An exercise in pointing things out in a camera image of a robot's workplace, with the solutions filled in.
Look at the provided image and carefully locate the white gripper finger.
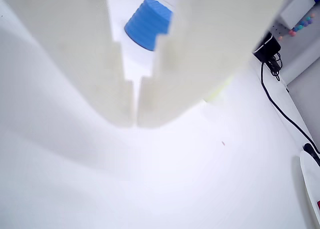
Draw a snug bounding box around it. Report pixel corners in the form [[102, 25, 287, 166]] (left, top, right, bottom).
[[136, 0, 294, 128], [0, 0, 134, 128]]

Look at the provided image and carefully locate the blue ribbed cylinder block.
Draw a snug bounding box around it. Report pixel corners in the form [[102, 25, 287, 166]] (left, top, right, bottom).
[[124, 0, 174, 52]]

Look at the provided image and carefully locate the black power adapter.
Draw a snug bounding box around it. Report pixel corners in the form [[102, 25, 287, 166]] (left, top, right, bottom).
[[252, 31, 282, 63]]

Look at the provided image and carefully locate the white box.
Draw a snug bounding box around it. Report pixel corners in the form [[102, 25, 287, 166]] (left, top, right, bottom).
[[279, 0, 316, 30]]

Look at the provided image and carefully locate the white round plate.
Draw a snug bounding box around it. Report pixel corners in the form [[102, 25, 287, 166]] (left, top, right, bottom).
[[299, 150, 320, 229]]

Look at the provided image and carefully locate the long black cable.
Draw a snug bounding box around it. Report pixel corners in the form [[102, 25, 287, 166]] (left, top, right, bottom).
[[260, 60, 320, 156]]

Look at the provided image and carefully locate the tangled black cable bundle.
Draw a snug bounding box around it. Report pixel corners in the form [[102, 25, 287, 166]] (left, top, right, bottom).
[[267, 51, 284, 82]]

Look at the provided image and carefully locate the thick black cable plug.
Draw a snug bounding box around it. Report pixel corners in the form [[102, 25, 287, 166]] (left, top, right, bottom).
[[302, 142, 320, 166]]

